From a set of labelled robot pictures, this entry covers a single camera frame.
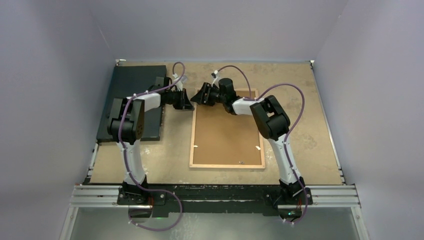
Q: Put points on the wooden picture frame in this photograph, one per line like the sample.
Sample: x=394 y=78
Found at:
x=193 y=139

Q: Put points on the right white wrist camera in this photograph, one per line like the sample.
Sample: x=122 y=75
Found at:
x=216 y=77

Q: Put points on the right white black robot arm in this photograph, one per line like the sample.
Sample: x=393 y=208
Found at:
x=272 y=122

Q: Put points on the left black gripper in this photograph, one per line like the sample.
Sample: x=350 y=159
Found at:
x=184 y=103

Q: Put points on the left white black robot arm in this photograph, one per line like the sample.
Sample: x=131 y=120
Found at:
x=126 y=126

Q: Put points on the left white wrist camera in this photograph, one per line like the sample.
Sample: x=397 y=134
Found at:
x=178 y=81

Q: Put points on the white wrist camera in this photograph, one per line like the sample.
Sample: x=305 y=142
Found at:
x=216 y=77
x=178 y=81

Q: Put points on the black flat box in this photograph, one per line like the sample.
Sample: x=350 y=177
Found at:
x=125 y=81

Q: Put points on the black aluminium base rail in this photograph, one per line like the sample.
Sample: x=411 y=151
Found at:
x=267 y=200

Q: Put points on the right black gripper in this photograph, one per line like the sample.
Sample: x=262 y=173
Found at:
x=200 y=98

